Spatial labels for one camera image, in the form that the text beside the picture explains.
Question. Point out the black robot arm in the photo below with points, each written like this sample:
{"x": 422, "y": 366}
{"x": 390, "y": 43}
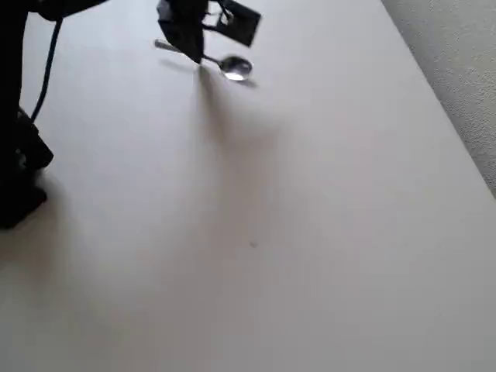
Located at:
{"x": 11, "y": 58}

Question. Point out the silver metal spoon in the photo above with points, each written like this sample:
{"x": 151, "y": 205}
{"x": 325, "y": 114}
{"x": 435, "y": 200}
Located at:
{"x": 238, "y": 67}

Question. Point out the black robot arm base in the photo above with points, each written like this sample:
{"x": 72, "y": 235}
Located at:
{"x": 19, "y": 186}

